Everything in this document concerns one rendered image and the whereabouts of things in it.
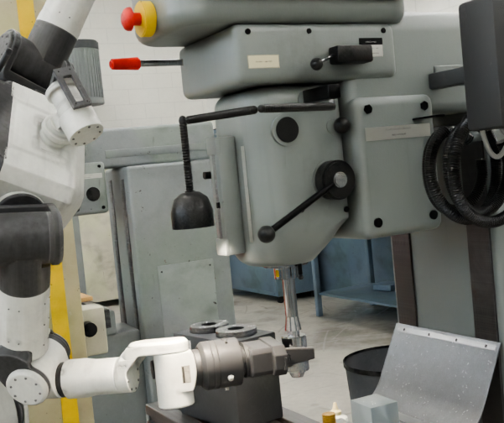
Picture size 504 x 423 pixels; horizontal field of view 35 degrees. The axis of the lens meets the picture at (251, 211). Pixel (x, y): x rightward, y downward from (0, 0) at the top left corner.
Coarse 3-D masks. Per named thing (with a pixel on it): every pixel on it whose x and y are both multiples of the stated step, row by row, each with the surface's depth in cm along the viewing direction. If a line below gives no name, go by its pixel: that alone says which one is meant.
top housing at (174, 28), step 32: (160, 0) 134; (192, 0) 130; (224, 0) 131; (256, 0) 134; (288, 0) 137; (320, 0) 140; (352, 0) 143; (384, 0) 146; (160, 32) 138; (192, 32) 138
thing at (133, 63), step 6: (114, 60) 145; (120, 60) 146; (126, 60) 146; (132, 60) 147; (138, 60) 147; (144, 60) 148; (150, 60) 149; (156, 60) 149; (162, 60) 150; (168, 60) 151; (174, 60) 151; (180, 60) 152; (114, 66) 145; (120, 66) 146; (126, 66) 146; (132, 66) 147; (138, 66) 147; (144, 66) 149
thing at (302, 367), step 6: (282, 342) 152; (300, 342) 150; (306, 342) 152; (288, 366) 151; (294, 366) 150; (300, 366) 150; (306, 366) 151; (288, 372) 151; (294, 372) 150; (300, 372) 150
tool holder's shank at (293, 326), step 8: (288, 280) 151; (288, 288) 151; (288, 296) 151; (296, 296) 152; (288, 304) 151; (296, 304) 151; (288, 312) 151; (296, 312) 151; (288, 320) 151; (296, 320) 151; (288, 328) 151; (296, 328) 151
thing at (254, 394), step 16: (176, 336) 182; (192, 336) 178; (208, 336) 176; (224, 336) 171; (240, 336) 170; (256, 336) 171; (272, 336) 173; (256, 384) 170; (272, 384) 173; (208, 400) 175; (224, 400) 170; (240, 400) 167; (256, 400) 170; (272, 400) 173; (208, 416) 176; (224, 416) 171; (240, 416) 167; (256, 416) 170; (272, 416) 173
